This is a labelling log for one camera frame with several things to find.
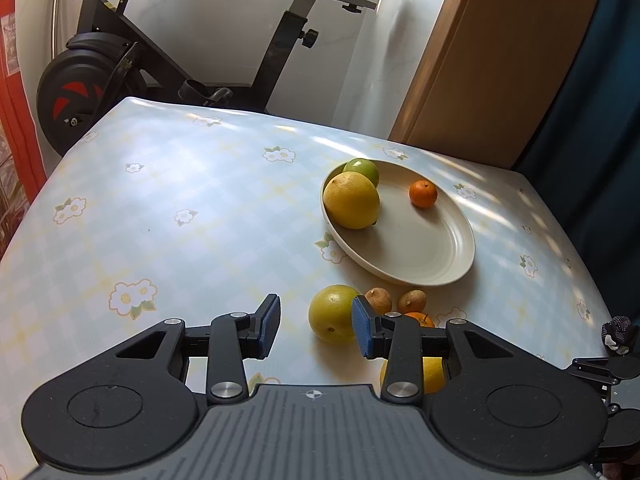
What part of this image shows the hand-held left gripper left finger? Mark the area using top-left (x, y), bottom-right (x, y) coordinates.
top-left (115, 293), bottom-right (282, 405)

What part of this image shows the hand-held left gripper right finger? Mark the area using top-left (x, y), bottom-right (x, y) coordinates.
top-left (351, 294), bottom-right (516, 404)

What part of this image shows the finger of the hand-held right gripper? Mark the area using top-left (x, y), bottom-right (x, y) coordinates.
top-left (565, 354), bottom-right (639, 385)

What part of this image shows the brown round fruit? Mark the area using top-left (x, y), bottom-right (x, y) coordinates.
top-left (397, 289), bottom-right (427, 314)
top-left (364, 287), bottom-right (393, 313)

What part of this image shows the yellow-green orange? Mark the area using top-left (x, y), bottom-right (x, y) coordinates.
top-left (308, 284), bottom-right (362, 345)

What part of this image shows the yellow orange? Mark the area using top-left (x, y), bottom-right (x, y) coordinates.
top-left (380, 356), bottom-right (446, 395)

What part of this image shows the cream round plate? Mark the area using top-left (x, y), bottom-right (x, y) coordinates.
top-left (320, 159), bottom-right (476, 287)

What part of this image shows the large yellow grapefruit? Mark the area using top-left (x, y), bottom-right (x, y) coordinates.
top-left (323, 171), bottom-right (381, 231)

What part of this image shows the green apple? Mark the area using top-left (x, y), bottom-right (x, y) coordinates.
top-left (343, 158), bottom-right (380, 188)

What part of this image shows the dark speckled cloth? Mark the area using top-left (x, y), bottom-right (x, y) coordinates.
top-left (602, 315), bottom-right (634, 356)

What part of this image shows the floral checked tablecloth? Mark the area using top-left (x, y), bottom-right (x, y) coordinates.
top-left (0, 96), bottom-right (616, 480)

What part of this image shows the dark blue curtain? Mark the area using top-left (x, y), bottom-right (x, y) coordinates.
top-left (515, 0), bottom-right (640, 322)

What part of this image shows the wooden door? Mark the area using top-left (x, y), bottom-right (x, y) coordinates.
top-left (390, 0), bottom-right (609, 171)

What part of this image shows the black exercise bike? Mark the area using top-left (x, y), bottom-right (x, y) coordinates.
top-left (36, 0), bottom-right (390, 158)

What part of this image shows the printed plant curtain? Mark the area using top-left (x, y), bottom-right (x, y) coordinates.
top-left (0, 0), bottom-right (49, 261)

